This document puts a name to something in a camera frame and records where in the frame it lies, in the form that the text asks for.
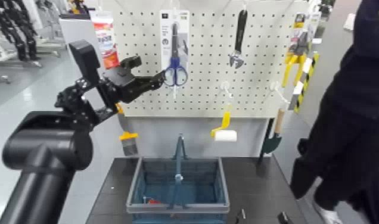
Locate small red item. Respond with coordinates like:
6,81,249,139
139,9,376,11
142,196,161,206

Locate yellow black machine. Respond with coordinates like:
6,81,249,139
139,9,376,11
67,0,88,15

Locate yellow handled pliers in package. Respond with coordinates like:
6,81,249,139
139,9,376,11
281,14,310,88

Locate person in dark clothes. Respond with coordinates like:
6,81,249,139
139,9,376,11
289,0,379,224

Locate black humanoid robot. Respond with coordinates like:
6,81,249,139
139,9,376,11
0,0,42,62

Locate grey display stand panel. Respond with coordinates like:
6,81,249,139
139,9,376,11
59,18,270,158

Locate yellow black striped post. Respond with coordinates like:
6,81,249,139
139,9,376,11
288,52,320,113

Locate white wall plate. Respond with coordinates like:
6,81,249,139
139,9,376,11
343,13,357,32

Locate red white glue tube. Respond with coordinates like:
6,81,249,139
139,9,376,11
89,11,121,70

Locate yellow handled paint brush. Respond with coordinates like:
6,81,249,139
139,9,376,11
116,103,139,157

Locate blue crate with handle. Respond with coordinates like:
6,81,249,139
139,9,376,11
126,134,231,224

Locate blue scissors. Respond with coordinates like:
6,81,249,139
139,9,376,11
159,10,191,88

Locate yellow handled white paint roller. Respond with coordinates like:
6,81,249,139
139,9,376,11
210,104,238,143

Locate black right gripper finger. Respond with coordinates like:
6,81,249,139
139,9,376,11
277,211,291,224
235,208,247,224

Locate white pegboard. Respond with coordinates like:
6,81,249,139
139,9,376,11
109,0,309,119

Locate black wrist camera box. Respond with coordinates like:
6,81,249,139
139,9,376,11
69,39,101,88

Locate black adjustable wrench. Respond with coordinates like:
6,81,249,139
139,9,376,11
229,9,248,70

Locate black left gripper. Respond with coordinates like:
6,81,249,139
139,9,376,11
98,55,166,106

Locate green trowel with wooden handle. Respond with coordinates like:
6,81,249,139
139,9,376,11
259,107,287,155

